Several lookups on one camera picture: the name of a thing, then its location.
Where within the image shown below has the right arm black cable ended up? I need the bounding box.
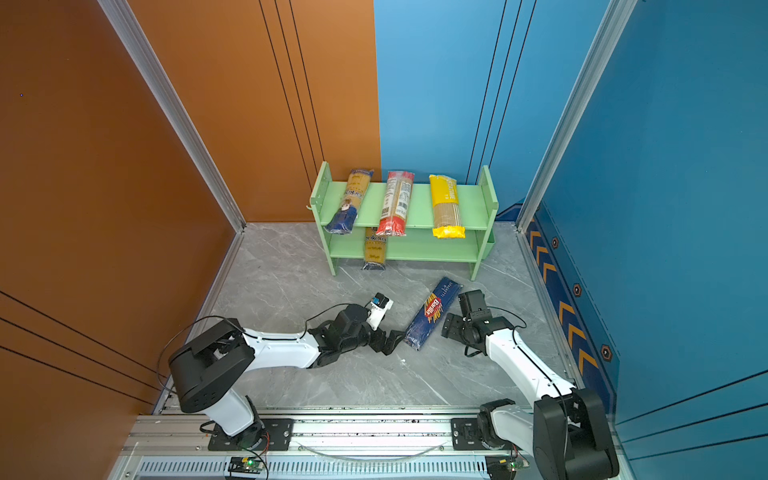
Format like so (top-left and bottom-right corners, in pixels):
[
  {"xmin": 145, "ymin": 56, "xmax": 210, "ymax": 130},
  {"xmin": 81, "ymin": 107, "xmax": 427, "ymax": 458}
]
[{"xmin": 464, "ymin": 305, "xmax": 577, "ymax": 409}]

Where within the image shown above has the green circuit board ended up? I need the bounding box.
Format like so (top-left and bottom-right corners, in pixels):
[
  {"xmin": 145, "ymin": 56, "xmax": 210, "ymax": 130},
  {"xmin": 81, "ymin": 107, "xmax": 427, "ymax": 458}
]
[
  {"xmin": 485, "ymin": 456, "xmax": 529, "ymax": 480},
  {"xmin": 227, "ymin": 455, "xmax": 269, "ymax": 479}
]

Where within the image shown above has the dark blue portrait spaghetti bag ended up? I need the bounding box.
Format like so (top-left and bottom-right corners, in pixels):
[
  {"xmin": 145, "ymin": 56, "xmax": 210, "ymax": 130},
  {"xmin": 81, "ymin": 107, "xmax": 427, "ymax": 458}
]
[{"xmin": 362, "ymin": 227, "xmax": 388, "ymax": 270}]

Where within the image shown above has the green wooden two-tier shelf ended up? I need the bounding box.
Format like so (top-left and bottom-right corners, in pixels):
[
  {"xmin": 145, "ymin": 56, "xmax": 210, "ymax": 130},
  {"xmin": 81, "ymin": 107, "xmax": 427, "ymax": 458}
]
[{"xmin": 309, "ymin": 162, "xmax": 499, "ymax": 280}]

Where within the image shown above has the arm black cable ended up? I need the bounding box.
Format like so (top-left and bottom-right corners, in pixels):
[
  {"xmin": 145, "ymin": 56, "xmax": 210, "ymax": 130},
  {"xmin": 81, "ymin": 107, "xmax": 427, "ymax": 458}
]
[
  {"xmin": 155, "ymin": 301, "xmax": 355, "ymax": 391},
  {"xmin": 464, "ymin": 305, "xmax": 577, "ymax": 409}
]

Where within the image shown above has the red white spaghetti bag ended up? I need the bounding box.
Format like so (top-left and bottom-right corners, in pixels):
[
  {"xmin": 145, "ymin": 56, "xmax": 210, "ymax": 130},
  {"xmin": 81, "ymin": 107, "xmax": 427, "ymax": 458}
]
[{"xmin": 376, "ymin": 171, "xmax": 415, "ymax": 236}]

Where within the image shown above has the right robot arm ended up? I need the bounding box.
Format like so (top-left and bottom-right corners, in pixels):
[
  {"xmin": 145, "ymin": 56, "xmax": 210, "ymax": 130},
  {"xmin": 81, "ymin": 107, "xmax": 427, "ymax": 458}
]
[{"xmin": 441, "ymin": 290, "xmax": 620, "ymax": 479}]

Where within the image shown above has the blue yellow spaghetti bag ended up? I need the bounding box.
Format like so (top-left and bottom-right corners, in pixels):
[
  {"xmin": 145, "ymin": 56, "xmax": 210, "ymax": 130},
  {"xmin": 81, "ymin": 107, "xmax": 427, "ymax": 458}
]
[{"xmin": 325, "ymin": 169, "xmax": 374, "ymax": 235}]

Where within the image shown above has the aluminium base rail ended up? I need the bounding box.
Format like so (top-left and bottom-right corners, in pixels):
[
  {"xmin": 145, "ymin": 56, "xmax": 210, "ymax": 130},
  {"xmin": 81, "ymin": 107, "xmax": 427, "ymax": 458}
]
[{"xmin": 109, "ymin": 407, "xmax": 542, "ymax": 479}]

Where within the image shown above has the right green circuit board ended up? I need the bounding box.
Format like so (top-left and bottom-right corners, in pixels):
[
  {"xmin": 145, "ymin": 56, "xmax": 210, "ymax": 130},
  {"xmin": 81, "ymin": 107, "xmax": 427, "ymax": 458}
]
[{"xmin": 485, "ymin": 456, "xmax": 529, "ymax": 480}]

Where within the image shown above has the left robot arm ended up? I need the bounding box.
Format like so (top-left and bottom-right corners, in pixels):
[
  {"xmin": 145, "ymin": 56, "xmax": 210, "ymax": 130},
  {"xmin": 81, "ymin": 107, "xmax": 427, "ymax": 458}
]
[{"xmin": 168, "ymin": 295, "xmax": 406, "ymax": 450}]

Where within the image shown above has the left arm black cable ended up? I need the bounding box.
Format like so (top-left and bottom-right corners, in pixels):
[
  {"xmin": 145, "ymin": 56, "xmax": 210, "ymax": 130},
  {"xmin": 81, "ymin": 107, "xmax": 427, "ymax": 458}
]
[{"xmin": 155, "ymin": 301, "xmax": 355, "ymax": 391}]

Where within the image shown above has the blue Barilla spaghetti box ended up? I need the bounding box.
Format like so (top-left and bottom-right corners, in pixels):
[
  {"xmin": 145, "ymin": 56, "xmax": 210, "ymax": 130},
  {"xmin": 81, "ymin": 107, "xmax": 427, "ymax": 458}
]
[{"xmin": 404, "ymin": 277, "xmax": 463, "ymax": 351}]

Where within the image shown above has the left green circuit board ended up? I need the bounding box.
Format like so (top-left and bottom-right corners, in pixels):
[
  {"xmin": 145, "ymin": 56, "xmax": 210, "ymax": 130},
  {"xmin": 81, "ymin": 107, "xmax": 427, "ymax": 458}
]
[{"xmin": 227, "ymin": 455, "xmax": 269, "ymax": 479}]

